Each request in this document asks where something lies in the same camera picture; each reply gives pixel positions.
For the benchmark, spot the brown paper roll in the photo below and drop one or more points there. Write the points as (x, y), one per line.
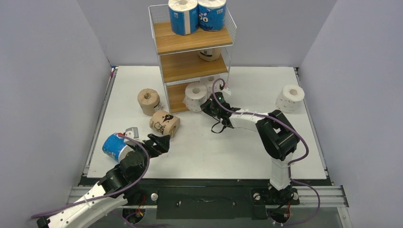
(210, 54)

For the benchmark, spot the blue white roll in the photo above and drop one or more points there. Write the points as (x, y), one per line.
(211, 14)
(183, 16)

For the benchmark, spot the blue roll left edge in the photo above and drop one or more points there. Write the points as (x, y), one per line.
(116, 147)

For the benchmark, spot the brown cartoon printed roll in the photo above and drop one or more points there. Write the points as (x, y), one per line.
(164, 123)

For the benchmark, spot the white dotted roll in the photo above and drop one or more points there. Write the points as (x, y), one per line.
(209, 83)
(195, 96)

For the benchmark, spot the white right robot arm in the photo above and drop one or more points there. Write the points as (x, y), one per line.
(275, 133)

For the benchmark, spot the brown roll back left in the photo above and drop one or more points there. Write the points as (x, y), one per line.
(149, 101)

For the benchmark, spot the white roll near right wall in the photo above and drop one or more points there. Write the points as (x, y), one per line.
(290, 98)

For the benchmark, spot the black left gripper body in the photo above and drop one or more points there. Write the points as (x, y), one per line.
(152, 152)

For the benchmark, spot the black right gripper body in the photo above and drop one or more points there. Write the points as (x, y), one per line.
(213, 109)

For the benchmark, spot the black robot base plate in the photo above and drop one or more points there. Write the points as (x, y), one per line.
(213, 199)

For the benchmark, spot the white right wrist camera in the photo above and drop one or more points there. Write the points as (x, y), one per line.
(226, 92)

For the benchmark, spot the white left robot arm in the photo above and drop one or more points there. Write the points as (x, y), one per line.
(119, 186)

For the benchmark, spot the white wire wooden shelf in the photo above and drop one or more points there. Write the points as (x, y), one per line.
(178, 58)

